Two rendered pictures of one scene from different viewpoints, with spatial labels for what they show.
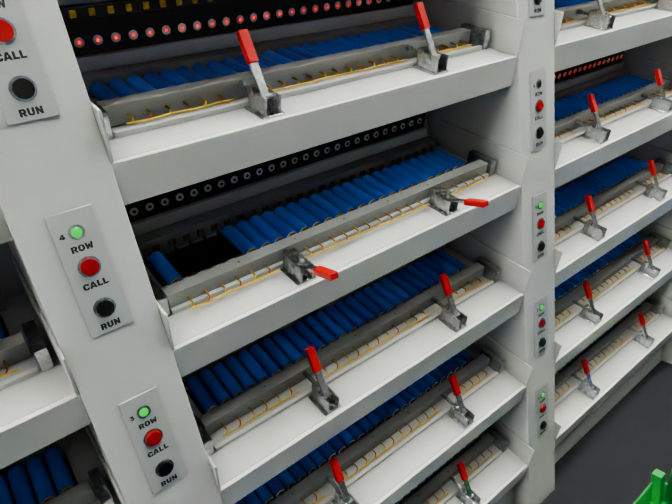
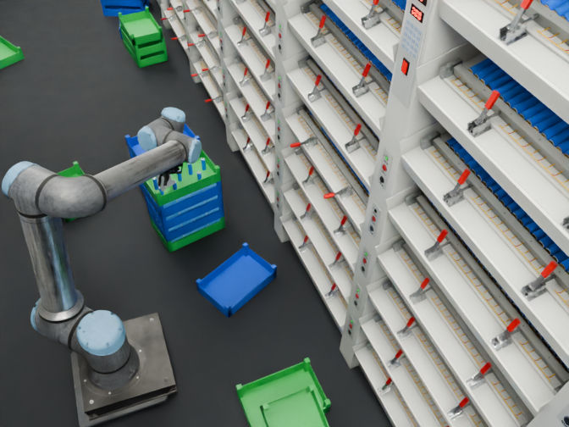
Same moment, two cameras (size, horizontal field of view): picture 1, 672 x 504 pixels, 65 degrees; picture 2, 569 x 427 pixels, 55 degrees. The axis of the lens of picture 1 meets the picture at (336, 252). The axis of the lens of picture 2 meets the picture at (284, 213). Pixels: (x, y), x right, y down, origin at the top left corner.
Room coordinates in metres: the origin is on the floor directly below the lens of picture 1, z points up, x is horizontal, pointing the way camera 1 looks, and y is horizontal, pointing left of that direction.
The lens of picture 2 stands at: (0.76, -1.43, 2.04)
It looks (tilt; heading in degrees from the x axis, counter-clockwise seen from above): 48 degrees down; 99
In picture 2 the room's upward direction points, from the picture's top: 2 degrees clockwise
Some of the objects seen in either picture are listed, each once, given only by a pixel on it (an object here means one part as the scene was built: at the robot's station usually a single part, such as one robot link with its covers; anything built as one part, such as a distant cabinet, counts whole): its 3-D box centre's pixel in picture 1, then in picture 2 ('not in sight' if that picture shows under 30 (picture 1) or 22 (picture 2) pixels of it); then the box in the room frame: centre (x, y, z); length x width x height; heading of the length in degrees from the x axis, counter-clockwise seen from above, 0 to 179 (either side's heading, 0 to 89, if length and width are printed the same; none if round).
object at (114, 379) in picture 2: not in sight; (111, 359); (0.00, -0.62, 0.18); 0.19 x 0.19 x 0.10
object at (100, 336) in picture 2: not in sight; (102, 339); (-0.01, -0.61, 0.32); 0.17 x 0.15 x 0.18; 164
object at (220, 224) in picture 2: not in sight; (187, 220); (0.02, 0.20, 0.04); 0.30 x 0.20 x 0.08; 44
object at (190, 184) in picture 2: not in sight; (179, 173); (0.02, 0.20, 0.36); 0.30 x 0.20 x 0.08; 44
